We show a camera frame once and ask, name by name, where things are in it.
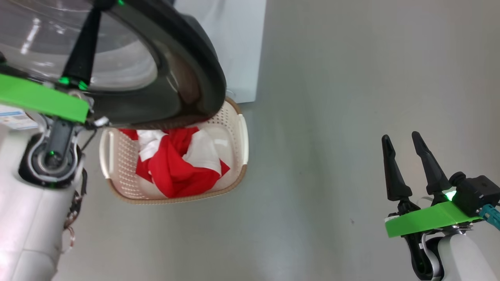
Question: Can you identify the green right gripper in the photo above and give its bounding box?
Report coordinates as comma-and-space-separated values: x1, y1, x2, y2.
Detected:
382, 131, 484, 281

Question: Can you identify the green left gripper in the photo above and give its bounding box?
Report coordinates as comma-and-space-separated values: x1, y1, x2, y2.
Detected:
0, 7, 103, 151

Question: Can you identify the washing machine glass door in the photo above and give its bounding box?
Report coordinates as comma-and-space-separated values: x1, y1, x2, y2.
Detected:
0, 0, 227, 130

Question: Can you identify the red and white garment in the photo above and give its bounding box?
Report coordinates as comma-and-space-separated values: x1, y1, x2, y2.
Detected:
119, 126, 231, 199

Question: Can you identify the cream perforated laundry basket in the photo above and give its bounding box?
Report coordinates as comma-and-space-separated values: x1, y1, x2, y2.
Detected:
99, 98, 249, 205

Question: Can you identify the white front-load washing machine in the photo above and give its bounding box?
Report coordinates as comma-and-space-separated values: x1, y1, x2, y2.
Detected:
0, 0, 267, 133

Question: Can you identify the blue energy label sticker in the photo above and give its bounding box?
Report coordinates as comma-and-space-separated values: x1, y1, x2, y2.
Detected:
0, 105, 39, 130

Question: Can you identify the teal cable connector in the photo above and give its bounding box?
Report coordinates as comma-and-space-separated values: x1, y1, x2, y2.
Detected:
479, 204, 500, 231

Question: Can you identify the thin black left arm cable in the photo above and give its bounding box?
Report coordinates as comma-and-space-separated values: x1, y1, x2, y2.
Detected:
62, 168, 89, 252

